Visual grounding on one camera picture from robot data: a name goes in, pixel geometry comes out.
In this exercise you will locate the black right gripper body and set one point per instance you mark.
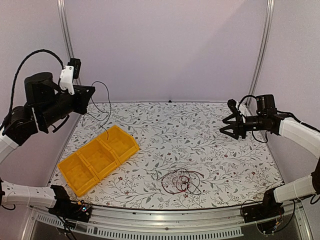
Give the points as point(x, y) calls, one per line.
point(260, 124)

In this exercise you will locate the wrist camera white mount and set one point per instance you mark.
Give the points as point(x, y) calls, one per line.
point(240, 108)
point(69, 73)

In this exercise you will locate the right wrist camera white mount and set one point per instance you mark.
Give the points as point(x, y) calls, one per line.
point(240, 108)

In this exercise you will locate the aluminium right corner post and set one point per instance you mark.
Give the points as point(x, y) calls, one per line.
point(270, 5)

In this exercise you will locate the floral patterned table mat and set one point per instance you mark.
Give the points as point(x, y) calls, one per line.
point(183, 162)

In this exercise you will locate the yellow divided plastic bin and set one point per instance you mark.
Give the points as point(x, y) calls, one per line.
point(90, 164)

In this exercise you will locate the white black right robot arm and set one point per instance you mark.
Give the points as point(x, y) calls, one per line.
point(281, 123)

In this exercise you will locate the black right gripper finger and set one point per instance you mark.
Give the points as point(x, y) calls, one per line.
point(230, 130)
point(231, 119)

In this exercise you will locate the aluminium corner post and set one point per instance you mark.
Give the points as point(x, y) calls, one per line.
point(270, 5)
point(62, 13)

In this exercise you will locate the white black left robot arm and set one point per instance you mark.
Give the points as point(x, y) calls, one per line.
point(46, 104)

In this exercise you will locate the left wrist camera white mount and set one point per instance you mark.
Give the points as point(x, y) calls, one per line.
point(69, 73)

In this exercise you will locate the left arm base electronics board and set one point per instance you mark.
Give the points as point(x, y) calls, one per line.
point(72, 210)

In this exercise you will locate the aluminium front frame rail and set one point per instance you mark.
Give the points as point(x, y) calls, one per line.
point(222, 223)

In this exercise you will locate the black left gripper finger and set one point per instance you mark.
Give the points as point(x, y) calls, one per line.
point(85, 97)
point(83, 89)

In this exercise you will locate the aluminium left corner post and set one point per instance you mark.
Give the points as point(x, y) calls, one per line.
point(62, 13)

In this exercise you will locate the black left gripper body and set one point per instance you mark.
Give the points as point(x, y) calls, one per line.
point(52, 114)

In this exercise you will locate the right arm base electronics board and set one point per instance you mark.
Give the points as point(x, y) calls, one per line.
point(265, 212)

